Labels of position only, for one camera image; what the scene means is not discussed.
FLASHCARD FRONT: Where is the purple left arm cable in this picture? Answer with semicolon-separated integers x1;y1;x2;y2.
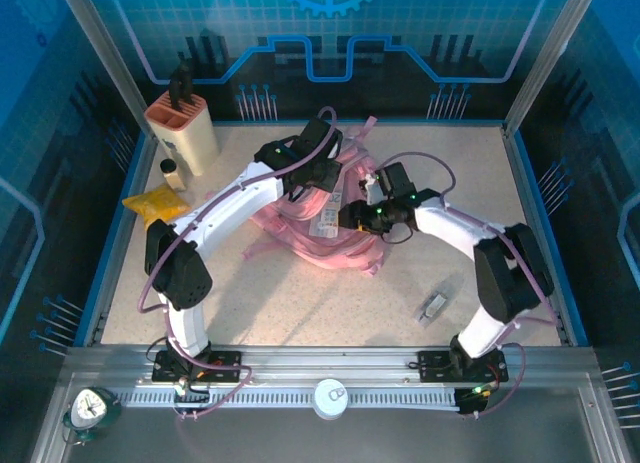
135;106;346;422

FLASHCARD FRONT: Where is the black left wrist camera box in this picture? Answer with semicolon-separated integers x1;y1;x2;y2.
298;117;345;160

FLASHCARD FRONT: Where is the beige orange knife block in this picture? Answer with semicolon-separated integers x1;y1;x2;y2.
143;93;221;178

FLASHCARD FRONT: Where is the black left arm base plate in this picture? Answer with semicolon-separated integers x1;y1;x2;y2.
151;350;243;383

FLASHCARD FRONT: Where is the pink student backpack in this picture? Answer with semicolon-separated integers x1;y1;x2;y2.
243;115;387;279

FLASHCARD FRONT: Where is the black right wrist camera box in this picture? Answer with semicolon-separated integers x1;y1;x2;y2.
359;163;419;204

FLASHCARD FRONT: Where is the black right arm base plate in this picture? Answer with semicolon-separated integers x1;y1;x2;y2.
417;350;509;383

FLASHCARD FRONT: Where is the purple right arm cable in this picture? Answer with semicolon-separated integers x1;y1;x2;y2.
372;151;559;420

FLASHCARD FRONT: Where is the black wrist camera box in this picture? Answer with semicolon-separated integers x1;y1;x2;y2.
359;163;419;204
298;117;345;160

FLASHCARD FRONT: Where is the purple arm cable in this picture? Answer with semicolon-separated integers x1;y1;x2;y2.
372;151;559;420
135;106;346;422

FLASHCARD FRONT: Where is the slotted grey cable duct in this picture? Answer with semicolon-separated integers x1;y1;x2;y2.
119;386;461;410

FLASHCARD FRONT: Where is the aluminium mounting rail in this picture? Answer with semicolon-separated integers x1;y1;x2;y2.
64;346;601;384

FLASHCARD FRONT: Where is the small bottle black cap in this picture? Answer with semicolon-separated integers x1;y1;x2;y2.
159;158;187;193

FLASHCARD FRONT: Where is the black knife handle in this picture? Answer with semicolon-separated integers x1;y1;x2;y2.
168;62;196;109

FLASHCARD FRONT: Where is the small clear plastic box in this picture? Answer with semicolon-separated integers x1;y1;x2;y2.
415;290;451;329

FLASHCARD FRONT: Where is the green alarm clock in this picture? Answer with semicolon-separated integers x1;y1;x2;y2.
62;386;123;444

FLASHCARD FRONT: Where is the yellow snack bag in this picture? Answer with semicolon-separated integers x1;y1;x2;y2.
121;184;191;233

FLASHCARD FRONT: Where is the aluminium frame post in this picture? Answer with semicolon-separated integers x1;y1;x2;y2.
54;0;157;137
502;0;604;137

